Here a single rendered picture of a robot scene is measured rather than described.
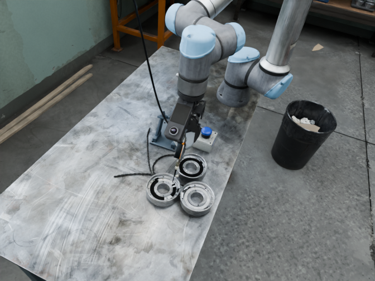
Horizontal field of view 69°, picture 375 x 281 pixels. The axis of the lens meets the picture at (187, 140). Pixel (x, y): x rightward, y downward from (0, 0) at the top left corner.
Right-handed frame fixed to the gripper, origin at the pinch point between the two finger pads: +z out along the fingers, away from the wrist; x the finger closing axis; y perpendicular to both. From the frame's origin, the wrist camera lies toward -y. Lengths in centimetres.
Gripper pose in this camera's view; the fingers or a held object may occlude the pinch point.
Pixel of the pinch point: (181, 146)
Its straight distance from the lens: 83.3
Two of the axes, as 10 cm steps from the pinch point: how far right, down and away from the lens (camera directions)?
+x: -9.4, -3.1, 1.7
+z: -1.0, 6.9, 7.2
